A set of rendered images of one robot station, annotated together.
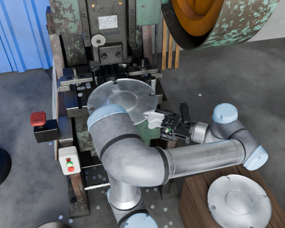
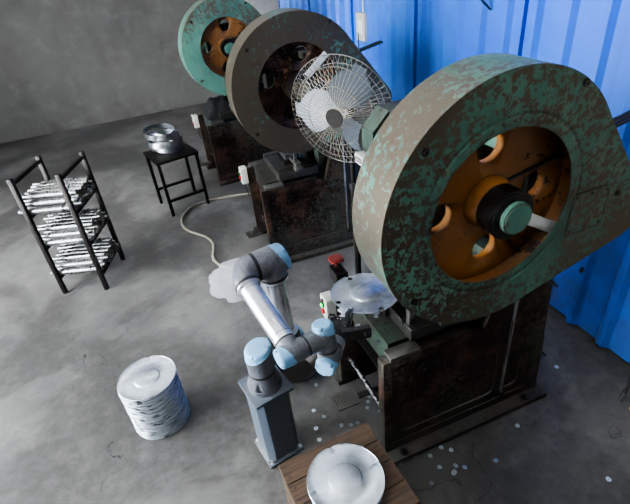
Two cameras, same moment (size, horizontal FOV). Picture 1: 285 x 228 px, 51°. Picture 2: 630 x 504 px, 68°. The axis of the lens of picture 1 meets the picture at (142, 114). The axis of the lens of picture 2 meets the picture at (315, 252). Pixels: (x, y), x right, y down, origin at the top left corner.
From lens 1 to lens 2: 159 cm
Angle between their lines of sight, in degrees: 64
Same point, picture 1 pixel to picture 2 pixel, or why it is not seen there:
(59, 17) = not seen: hidden behind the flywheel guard
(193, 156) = (255, 299)
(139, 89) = (385, 299)
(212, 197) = (344, 449)
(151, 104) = (365, 310)
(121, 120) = (266, 252)
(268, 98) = not seen: outside the picture
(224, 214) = (325, 462)
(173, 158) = (248, 287)
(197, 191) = (351, 436)
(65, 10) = not seen: hidden behind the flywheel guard
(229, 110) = (321, 324)
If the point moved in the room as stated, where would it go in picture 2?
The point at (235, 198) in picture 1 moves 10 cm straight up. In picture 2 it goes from (348, 474) to (347, 458)
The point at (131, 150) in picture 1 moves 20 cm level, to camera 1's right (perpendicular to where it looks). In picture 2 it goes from (242, 261) to (243, 294)
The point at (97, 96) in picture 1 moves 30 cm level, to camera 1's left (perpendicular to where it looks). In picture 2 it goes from (366, 277) to (352, 242)
